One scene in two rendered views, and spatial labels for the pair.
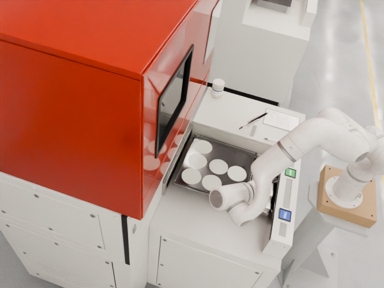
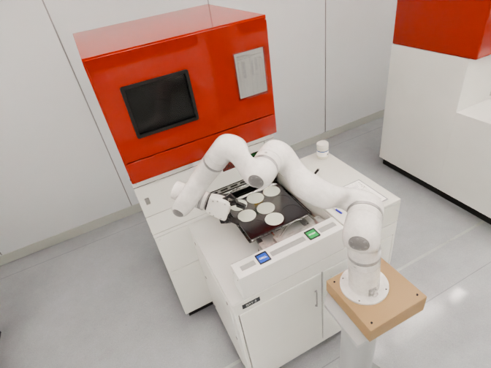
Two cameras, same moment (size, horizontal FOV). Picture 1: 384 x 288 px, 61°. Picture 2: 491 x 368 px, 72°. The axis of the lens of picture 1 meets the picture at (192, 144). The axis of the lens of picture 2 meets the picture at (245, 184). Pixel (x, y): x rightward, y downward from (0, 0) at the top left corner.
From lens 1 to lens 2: 1.36 m
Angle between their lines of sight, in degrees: 45
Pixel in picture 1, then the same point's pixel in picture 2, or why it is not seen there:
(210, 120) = not seen: hidden behind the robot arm
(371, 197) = (394, 307)
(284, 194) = (283, 244)
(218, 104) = (314, 163)
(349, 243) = not seen: outside the picture
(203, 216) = (224, 238)
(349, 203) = (356, 296)
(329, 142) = (231, 156)
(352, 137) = (246, 156)
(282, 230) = (248, 266)
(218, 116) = not seen: hidden behind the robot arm
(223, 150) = (285, 199)
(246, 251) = (226, 276)
